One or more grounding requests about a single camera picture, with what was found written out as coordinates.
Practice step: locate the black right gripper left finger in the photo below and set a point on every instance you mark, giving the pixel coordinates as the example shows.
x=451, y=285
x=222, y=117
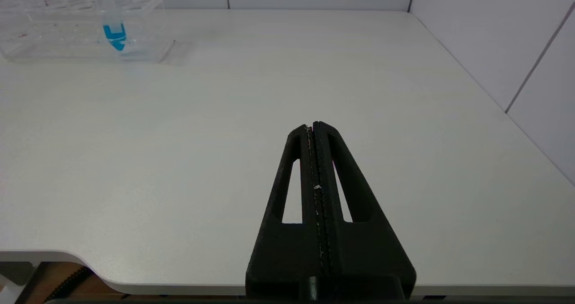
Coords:
x=287, y=250

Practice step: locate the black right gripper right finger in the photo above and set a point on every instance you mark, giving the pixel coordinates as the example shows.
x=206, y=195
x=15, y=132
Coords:
x=364, y=254

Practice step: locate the clear acrylic test tube rack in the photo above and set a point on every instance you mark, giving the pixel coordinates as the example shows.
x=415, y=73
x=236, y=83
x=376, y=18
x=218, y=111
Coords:
x=143, y=34

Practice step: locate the test tube with blue pigment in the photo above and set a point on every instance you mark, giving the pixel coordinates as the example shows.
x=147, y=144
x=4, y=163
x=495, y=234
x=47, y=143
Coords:
x=114, y=35

